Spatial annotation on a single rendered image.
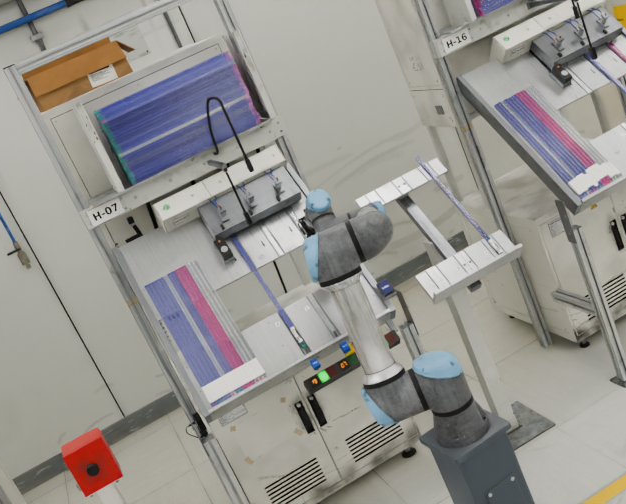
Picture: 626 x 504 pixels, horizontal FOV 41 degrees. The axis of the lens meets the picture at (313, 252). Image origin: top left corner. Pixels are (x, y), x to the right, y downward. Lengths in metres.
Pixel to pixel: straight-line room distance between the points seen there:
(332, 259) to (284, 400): 1.03
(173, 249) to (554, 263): 1.48
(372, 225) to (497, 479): 0.75
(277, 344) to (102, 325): 1.96
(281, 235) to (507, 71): 1.12
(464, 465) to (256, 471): 1.05
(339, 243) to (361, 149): 2.67
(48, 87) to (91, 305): 1.61
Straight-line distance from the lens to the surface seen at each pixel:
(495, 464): 2.33
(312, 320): 2.75
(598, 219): 3.52
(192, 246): 2.94
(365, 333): 2.18
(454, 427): 2.27
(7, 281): 4.48
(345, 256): 2.13
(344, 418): 3.16
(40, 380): 4.61
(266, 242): 2.91
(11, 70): 2.96
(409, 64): 3.67
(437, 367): 2.19
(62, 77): 3.23
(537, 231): 3.37
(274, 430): 3.08
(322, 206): 2.55
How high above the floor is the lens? 1.77
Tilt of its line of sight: 17 degrees down
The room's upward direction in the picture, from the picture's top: 24 degrees counter-clockwise
